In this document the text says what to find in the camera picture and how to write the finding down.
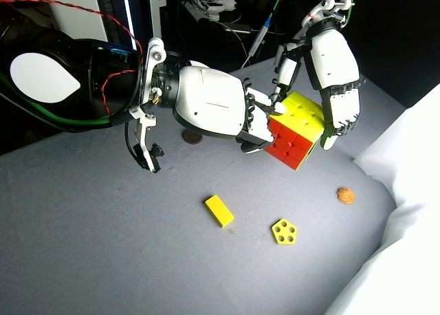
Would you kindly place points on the white sheet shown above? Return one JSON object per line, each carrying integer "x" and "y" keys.
{"x": 412, "y": 191}

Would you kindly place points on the grey table cloth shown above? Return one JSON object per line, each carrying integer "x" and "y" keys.
{"x": 103, "y": 242}

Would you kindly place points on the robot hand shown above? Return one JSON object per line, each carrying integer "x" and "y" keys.
{"x": 209, "y": 101}
{"x": 331, "y": 60}

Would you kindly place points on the multicoloured puzzle cube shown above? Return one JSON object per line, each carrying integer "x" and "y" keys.
{"x": 292, "y": 143}

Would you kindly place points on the orange swirl toy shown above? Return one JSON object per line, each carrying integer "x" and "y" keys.
{"x": 346, "y": 196}

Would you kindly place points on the yellow rectangular block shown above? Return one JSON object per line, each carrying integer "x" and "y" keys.
{"x": 219, "y": 210}

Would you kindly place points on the yellow pentagon block with holes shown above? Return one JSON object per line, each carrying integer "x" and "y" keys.
{"x": 284, "y": 231}

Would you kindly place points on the dark flat device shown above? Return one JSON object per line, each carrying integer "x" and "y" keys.
{"x": 238, "y": 27}

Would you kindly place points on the white robot body column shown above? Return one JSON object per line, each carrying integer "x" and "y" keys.
{"x": 75, "y": 12}

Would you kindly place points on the white mechanical device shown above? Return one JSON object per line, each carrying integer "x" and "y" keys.
{"x": 209, "y": 3}

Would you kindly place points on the brown round disc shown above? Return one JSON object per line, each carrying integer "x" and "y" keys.
{"x": 192, "y": 138}

